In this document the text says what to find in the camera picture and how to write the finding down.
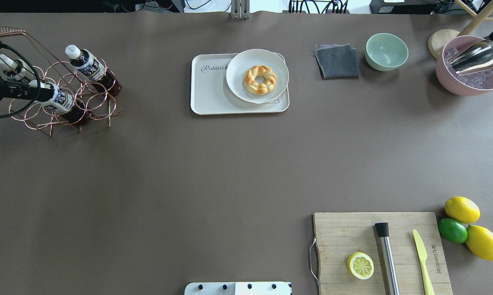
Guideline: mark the wooden cup stand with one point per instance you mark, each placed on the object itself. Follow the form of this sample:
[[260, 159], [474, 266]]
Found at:
[[477, 18]]

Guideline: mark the yellow plastic knife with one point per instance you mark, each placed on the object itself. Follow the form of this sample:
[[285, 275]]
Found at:
[[422, 257]]

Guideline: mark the copper wire bottle rack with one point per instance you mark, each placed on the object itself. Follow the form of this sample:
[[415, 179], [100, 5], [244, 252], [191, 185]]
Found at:
[[47, 67]]

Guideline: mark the yellow lemon far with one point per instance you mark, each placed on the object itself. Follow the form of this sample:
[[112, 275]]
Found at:
[[462, 209]]

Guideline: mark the green lime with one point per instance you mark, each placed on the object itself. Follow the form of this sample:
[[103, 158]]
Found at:
[[453, 230]]

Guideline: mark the mint green bowl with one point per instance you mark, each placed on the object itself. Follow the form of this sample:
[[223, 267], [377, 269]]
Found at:
[[386, 52]]

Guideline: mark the lemon half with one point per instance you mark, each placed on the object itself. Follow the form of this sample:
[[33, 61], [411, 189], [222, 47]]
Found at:
[[360, 265]]

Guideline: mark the metal ice scoop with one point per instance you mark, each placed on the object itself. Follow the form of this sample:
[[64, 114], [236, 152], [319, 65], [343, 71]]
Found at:
[[478, 57]]

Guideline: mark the wooden cutting board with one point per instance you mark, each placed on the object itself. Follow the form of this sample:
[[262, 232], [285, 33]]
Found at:
[[341, 234]]

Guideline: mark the yellow lemon near lime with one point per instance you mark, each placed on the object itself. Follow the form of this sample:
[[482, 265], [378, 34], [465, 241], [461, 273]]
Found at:
[[480, 242]]

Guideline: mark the metal frame bracket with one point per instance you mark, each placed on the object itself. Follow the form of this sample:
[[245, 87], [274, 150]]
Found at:
[[240, 9]]

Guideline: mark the steel muddler black tip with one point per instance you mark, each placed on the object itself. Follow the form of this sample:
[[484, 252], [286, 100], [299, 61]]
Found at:
[[382, 231]]

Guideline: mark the white plate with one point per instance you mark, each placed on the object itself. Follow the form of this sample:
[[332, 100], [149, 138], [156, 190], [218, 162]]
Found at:
[[249, 58]]

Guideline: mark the clear ice cubes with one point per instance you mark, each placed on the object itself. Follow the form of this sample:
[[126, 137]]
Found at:
[[477, 80]]

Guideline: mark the round wooden stand base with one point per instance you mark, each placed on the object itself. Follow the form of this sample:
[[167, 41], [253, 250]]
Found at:
[[439, 39]]

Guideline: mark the white rabbit tray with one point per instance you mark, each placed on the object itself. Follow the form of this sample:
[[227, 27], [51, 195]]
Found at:
[[210, 94]]

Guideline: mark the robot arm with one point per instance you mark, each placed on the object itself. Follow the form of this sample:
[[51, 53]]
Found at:
[[3, 89]]

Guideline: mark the grey folded cloth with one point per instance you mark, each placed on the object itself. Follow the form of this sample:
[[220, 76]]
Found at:
[[337, 61]]

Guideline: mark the pink bowl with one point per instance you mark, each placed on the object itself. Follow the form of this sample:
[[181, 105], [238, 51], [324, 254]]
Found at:
[[446, 75]]

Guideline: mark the braided ring bread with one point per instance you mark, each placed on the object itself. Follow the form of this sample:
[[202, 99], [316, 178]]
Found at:
[[260, 80]]

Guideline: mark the tea bottle white cap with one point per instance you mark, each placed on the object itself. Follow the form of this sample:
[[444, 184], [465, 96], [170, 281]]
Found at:
[[63, 104]]

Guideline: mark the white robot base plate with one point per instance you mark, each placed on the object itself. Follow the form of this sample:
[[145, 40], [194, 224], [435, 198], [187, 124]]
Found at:
[[239, 288]]

